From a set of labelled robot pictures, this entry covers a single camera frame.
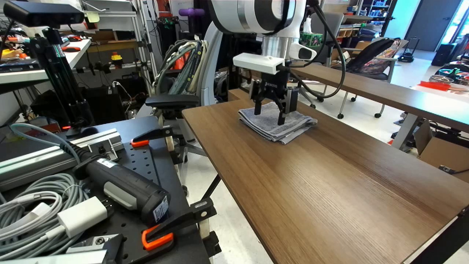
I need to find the dark door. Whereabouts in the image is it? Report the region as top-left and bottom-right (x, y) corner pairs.
(405, 0), (463, 52)

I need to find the white power adapter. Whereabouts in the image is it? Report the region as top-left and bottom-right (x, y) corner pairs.
(57, 194), (110, 240)

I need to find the white desk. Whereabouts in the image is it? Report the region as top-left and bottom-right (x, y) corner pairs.
(0, 37), (94, 95)

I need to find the large cardboard box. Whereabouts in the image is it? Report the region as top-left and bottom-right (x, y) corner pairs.
(416, 121), (469, 184)

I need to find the black perforated mounting board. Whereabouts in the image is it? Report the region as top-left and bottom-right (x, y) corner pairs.
(0, 114), (221, 264)

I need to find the dark grey chair black armrest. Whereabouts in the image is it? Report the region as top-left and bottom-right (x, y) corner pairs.
(144, 37), (208, 121)

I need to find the grey cable bundle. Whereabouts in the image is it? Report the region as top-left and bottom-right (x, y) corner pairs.
(0, 121), (110, 260)

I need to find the black camera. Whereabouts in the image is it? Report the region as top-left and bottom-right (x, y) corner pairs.
(3, 0), (87, 27)

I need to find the purple cylinder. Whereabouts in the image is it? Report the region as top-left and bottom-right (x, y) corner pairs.
(177, 5), (207, 18)

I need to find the grey towel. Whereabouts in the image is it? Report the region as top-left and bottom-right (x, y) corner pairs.
(238, 101), (320, 145)

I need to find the long wooden table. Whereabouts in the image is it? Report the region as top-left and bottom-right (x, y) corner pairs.
(287, 62), (469, 150)

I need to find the black cylindrical handheld device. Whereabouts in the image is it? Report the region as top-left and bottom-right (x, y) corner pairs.
(72, 156), (172, 227)

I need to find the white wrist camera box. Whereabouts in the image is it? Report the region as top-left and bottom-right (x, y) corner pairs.
(232, 51), (287, 76)

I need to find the black office chair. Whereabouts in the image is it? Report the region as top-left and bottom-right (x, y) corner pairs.
(336, 36), (410, 120)

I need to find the black tripod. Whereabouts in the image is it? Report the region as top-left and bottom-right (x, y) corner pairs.
(25, 24), (97, 131)

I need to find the brown wooden table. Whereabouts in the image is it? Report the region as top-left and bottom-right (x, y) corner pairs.
(180, 86), (469, 264)

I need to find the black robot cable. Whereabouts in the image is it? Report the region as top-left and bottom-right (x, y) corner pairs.
(292, 0), (349, 102)

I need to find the red flat item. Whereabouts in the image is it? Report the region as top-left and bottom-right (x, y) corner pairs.
(418, 79), (453, 93)

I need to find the silver aluminium rail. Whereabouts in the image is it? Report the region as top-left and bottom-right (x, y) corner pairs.
(0, 127), (126, 191)

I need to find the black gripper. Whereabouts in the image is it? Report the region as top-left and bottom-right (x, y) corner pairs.
(249, 65), (301, 125)

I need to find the black clamp orange handle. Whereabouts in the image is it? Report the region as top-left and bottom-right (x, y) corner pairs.
(139, 196), (218, 253)
(131, 124), (176, 150)

